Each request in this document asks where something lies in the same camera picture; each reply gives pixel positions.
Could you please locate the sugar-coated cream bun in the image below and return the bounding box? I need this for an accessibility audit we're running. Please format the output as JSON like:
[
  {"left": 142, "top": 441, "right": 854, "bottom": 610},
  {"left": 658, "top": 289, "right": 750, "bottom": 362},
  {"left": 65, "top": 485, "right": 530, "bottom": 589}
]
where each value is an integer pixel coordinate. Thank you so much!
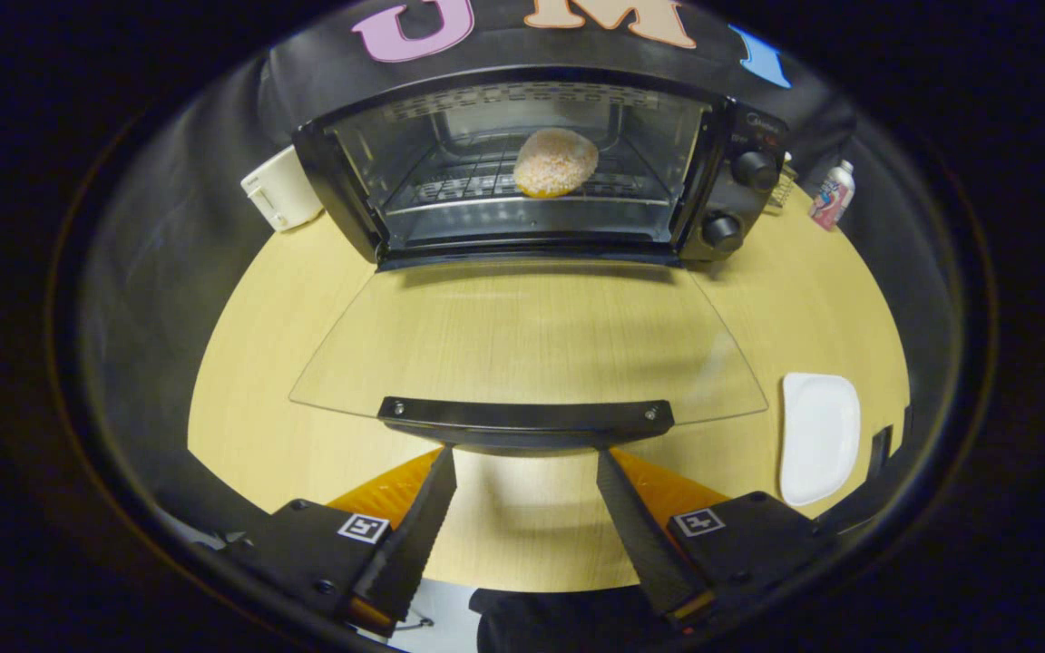
[{"left": 513, "top": 128, "right": 600, "bottom": 199}]

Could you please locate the white pink bottle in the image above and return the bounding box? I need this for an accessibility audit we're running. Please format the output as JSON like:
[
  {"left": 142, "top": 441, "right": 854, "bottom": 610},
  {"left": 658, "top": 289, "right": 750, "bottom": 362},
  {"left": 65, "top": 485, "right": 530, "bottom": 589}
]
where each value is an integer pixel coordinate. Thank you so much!
[{"left": 808, "top": 161, "right": 856, "bottom": 231}]

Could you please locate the black toaster oven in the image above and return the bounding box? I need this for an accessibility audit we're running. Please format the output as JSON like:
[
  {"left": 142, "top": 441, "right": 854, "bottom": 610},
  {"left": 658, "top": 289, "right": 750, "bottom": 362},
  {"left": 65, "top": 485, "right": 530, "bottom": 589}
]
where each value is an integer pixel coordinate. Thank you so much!
[{"left": 289, "top": 65, "right": 791, "bottom": 454}]

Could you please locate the white square plate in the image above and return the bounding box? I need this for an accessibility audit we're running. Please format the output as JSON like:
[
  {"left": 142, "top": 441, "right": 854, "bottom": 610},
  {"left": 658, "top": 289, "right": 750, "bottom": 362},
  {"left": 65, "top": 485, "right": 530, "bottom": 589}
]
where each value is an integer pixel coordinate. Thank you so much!
[{"left": 778, "top": 372, "right": 862, "bottom": 507}]

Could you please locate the wire mesh basket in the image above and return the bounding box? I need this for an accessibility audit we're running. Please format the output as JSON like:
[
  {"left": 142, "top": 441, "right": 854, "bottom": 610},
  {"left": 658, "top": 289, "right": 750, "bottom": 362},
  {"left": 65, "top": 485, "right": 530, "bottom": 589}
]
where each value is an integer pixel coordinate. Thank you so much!
[{"left": 766, "top": 152, "right": 797, "bottom": 211}]

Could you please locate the white bread toaster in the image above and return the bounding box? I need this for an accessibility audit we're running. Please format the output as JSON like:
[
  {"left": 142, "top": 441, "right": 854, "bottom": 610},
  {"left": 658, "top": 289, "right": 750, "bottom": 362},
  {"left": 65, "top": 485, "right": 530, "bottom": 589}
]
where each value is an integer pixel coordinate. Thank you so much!
[{"left": 240, "top": 145, "right": 324, "bottom": 232}]

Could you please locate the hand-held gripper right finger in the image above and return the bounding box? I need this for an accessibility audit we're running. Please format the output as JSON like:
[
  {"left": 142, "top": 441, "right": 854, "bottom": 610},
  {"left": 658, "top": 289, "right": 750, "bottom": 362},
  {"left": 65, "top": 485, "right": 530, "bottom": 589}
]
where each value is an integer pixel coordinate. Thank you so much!
[{"left": 595, "top": 446, "right": 836, "bottom": 627}]

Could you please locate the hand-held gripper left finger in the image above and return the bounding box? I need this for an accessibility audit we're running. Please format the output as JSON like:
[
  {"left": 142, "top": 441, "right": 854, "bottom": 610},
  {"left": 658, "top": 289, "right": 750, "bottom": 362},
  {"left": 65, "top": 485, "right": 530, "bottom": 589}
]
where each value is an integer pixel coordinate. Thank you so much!
[{"left": 223, "top": 444, "right": 458, "bottom": 636}]

